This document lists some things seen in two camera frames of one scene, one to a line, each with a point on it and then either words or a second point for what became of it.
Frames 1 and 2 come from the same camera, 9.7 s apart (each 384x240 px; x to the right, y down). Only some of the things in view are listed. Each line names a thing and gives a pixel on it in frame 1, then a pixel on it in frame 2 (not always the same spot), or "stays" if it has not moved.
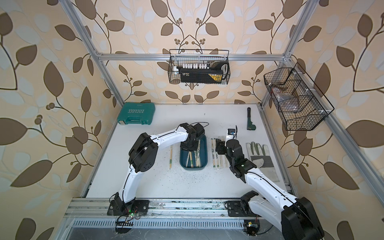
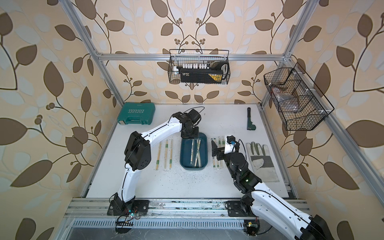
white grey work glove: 260,157 stays
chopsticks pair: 170,156 → 157,162
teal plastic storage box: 184,155 stays
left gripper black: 187,148 → 187,137
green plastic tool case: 137,113 stays
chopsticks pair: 215,159 stays
